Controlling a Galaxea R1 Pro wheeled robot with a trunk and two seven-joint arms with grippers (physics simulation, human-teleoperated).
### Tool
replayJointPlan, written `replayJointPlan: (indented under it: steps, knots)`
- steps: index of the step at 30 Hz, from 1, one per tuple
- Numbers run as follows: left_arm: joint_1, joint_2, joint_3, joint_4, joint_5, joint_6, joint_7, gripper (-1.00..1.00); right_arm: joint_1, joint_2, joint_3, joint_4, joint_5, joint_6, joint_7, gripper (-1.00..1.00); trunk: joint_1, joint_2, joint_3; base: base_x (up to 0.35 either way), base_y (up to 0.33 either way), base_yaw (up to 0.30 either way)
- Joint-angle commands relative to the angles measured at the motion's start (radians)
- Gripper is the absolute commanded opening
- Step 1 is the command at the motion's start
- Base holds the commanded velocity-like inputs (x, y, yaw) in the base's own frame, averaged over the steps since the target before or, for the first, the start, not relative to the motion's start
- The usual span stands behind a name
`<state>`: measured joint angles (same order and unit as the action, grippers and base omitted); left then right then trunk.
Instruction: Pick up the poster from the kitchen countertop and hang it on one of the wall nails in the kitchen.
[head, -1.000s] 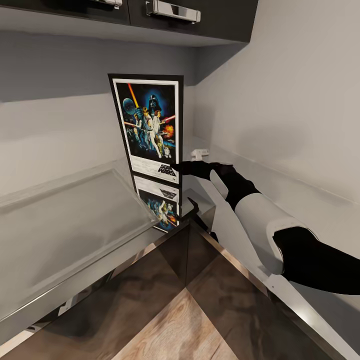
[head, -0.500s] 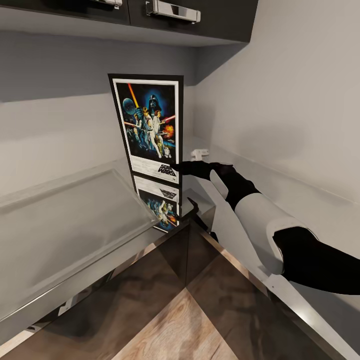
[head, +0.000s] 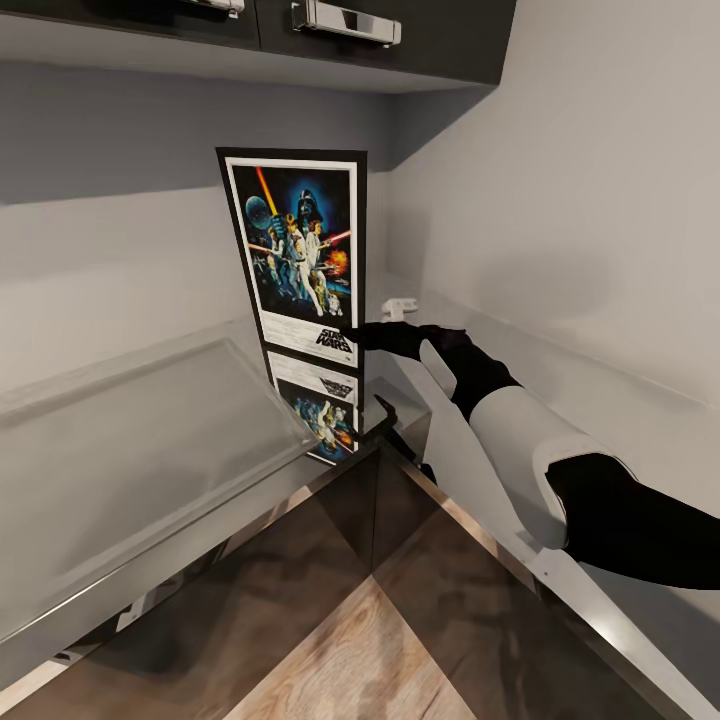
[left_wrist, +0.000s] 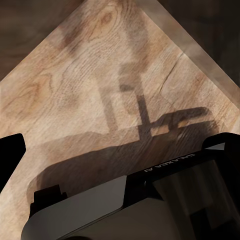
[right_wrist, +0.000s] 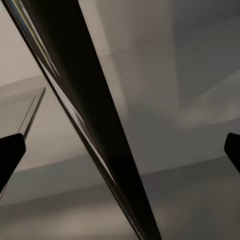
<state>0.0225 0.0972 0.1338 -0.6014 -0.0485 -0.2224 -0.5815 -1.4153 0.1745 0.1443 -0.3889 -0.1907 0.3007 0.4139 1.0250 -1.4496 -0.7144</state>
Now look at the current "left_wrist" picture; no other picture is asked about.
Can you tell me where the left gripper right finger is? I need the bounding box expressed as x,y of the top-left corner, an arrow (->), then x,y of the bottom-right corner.
224,132 -> 240,173

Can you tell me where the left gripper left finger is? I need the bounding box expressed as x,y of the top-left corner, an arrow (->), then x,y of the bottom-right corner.
0,133 -> 26,193

